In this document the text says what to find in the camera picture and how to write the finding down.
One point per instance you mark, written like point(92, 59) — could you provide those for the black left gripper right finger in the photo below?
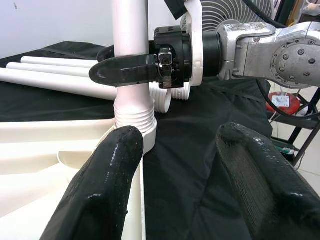
point(265, 180)

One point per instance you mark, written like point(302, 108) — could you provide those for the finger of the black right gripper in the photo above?
point(105, 53)
point(120, 72)

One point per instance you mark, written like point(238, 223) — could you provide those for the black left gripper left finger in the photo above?
point(100, 187)

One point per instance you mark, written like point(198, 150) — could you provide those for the white plastic children table top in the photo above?
point(25, 150)

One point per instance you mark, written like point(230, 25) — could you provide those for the white round floor fan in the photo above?
point(225, 12)

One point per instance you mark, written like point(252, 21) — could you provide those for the red round stool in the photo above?
point(295, 105)

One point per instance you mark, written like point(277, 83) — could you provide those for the black tablecloth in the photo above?
point(187, 150)

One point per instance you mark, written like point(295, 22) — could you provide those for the black metal table frame bar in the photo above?
point(300, 122)

